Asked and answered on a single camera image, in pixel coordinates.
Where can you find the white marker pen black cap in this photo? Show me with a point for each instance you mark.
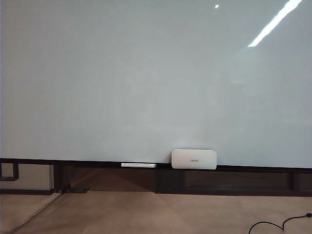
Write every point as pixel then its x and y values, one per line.
pixel 137 165

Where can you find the white whiteboard eraser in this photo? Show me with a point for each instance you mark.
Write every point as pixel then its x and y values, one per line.
pixel 193 159

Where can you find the large white whiteboard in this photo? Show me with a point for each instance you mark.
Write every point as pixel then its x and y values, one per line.
pixel 97 85

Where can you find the dark wood base panel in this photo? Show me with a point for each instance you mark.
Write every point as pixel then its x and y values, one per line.
pixel 170 181

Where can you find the black whiteboard tray rail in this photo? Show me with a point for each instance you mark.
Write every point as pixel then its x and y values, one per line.
pixel 73 162

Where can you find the black pipe bracket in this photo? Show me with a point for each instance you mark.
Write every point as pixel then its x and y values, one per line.
pixel 15 171

